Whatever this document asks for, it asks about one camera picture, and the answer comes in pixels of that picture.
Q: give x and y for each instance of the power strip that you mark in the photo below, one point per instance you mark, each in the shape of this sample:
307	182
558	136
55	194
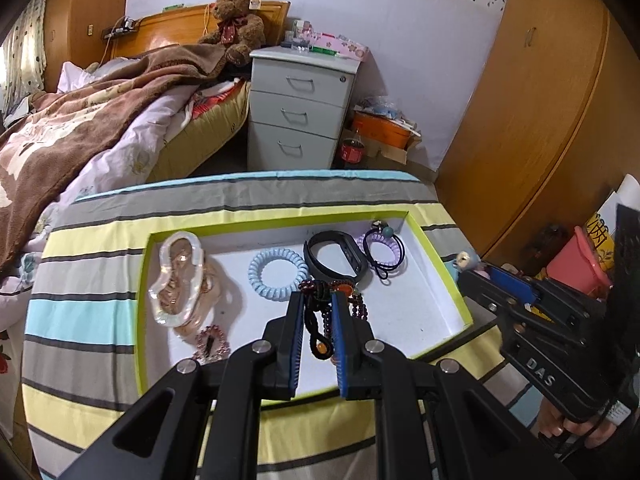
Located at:
120	29

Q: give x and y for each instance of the cardboard box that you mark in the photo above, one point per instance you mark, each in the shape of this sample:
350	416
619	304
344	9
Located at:
395	152

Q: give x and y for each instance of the wide wooden wardrobe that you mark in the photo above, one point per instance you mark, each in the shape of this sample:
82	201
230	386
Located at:
540	110

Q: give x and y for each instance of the small red cup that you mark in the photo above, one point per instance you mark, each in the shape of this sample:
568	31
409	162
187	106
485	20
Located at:
352	152

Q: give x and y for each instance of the black smart band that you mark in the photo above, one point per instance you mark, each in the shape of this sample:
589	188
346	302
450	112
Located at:
360	265

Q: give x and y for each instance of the pink floral box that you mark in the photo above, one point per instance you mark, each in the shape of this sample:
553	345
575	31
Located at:
340	45

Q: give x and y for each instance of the orange plastic basin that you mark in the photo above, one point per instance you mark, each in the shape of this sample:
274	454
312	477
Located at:
380	130

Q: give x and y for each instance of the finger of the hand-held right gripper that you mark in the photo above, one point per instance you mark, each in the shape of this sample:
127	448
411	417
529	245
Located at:
512	285
487	292

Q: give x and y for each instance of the wooden headboard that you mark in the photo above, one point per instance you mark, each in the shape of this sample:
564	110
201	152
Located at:
165	25

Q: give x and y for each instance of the yellow mattress cover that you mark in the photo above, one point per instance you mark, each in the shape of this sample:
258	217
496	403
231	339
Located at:
210	130

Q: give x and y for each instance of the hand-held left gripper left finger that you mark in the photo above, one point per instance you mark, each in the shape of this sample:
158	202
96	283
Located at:
295	340

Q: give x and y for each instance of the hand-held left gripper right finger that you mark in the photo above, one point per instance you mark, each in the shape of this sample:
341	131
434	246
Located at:
341	345

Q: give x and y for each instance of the brown teddy bear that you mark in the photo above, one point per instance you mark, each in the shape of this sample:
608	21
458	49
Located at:
235	25

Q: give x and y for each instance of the white drawer nightstand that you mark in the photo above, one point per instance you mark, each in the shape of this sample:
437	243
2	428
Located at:
295	110

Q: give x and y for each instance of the yellow book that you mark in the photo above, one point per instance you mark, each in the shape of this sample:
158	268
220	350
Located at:
600	240

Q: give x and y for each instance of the green marker pen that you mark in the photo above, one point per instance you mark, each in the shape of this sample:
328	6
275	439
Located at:
322	50

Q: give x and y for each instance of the brown patterned blanket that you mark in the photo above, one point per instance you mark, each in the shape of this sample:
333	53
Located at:
65	125

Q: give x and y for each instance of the yellow-green shallow box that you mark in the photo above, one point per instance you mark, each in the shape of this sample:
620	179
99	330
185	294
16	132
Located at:
430	305

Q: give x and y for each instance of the pink plastic bucket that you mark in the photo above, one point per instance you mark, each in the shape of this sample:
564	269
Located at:
575	265

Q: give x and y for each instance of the white pillow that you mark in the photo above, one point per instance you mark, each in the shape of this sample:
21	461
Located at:
75	72

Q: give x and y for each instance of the person's right hand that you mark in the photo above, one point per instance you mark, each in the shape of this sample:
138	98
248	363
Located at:
555	422

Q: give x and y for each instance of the clear shell hair claw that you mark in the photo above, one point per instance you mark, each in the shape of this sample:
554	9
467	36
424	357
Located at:
159	300

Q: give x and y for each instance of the narrow wooden wardrobe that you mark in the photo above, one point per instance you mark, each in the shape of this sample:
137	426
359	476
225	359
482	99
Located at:
85	10

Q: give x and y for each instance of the dotted curtain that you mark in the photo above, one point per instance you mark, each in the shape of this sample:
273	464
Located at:
20	60

